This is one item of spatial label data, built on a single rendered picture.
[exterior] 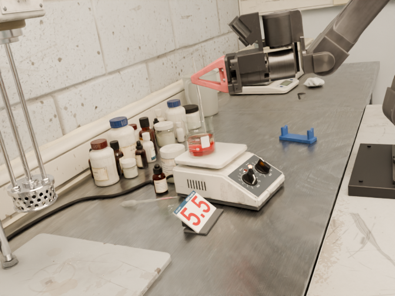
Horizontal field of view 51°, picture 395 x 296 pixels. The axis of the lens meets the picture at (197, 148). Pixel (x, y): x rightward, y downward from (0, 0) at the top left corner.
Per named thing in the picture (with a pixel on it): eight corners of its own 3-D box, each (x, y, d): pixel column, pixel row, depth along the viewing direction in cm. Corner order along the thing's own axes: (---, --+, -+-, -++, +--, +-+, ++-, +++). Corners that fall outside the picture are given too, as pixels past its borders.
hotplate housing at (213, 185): (285, 184, 89) (283, 149, 86) (258, 213, 79) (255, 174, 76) (200, 172, 101) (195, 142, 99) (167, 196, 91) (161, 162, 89)
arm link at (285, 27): (261, 16, 74) (331, 3, 72) (261, 14, 82) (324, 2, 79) (269, 80, 78) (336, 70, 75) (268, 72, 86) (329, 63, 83)
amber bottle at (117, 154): (113, 177, 107) (106, 144, 104) (114, 172, 110) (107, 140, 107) (127, 174, 107) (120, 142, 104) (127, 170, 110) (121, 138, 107)
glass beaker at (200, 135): (223, 151, 89) (218, 113, 86) (209, 162, 84) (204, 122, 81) (194, 149, 93) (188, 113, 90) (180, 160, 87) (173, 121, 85)
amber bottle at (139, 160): (146, 164, 112) (141, 138, 110) (149, 167, 110) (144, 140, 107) (136, 167, 111) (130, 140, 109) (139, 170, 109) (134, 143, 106)
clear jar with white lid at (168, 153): (176, 172, 104) (171, 142, 101) (194, 175, 100) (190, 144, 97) (159, 181, 100) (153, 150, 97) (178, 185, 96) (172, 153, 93)
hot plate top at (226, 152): (248, 148, 90) (248, 144, 90) (220, 169, 81) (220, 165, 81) (203, 144, 97) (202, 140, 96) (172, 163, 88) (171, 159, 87)
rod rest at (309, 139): (317, 140, 111) (317, 127, 110) (311, 144, 109) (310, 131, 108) (285, 135, 118) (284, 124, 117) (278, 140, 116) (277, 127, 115)
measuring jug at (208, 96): (206, 123, 142) (200, 79, 137) (174, 122, 148) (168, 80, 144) (228, 107, 157) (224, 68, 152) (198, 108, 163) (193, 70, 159)
